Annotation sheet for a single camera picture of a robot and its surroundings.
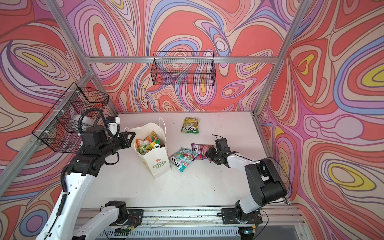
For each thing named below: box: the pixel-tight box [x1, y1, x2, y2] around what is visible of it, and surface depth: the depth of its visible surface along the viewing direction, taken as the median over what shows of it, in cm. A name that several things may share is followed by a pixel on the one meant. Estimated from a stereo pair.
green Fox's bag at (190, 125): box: [180, 117, 200, 134], surface depth 110 cm
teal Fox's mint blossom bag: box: [169, 147, 198, 173], surface depth 92 cm
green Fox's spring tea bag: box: [137, 139, 161, 156], surface depth 82 cm
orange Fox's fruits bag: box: [135, 130, 158, 150], surface depth 87 cm
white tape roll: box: [70, 114, 95, 131], surface depth 72 cm
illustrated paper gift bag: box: [124, 117, 172, 179], surface depth 82 cm
